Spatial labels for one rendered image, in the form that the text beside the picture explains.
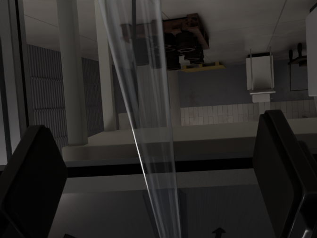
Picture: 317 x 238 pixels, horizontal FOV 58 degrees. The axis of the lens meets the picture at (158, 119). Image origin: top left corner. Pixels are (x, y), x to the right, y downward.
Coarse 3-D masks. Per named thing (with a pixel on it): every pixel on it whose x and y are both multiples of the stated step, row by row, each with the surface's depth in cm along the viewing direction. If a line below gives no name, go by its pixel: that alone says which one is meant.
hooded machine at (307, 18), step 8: (312, 8) 310; (312, 16) 298; (312, 24) 300; (312, 32) 301; (312, 40) 303; (312, 48) 304; (312, 56) 306; (312, 64) 307; (312, 72) 309; (312, 80) 310; (312, 88) 312
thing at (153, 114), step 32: (128, 0) 6; (160, 0) 7; (128, 32) 7; (160, 32) 7; (128, 64) 8; (160, 64) 8; (128, 96) 9; (160, 96) 9; (160, 128) 10; (160, 160) 11; (160, 192) 13; (160, 224) 16
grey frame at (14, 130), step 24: (0, 0) 39; (0, 24) 39; (24, 24) 43; (0, 48) 41; (24, 48) 42; (0, 72) 40; (24, 72) 42; (0, 96) 40; (24, 96) 42; (0, 120) 40; (24, 120) 41; (0, 144) 40
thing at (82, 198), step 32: (96, 160) 22; (128, 160) 22; (192, 160) 21; (224, 160) 21; (64, 192) 16; (96, 192) 16; (128, 192) 16; (192, 192) 16; (224, 192) 16; (256, 192) 16; (64, 224) 19; (96, 224) 19; (128, 224) 19; (192, 224) 19; (224, 224) 19; (256, 224) 19
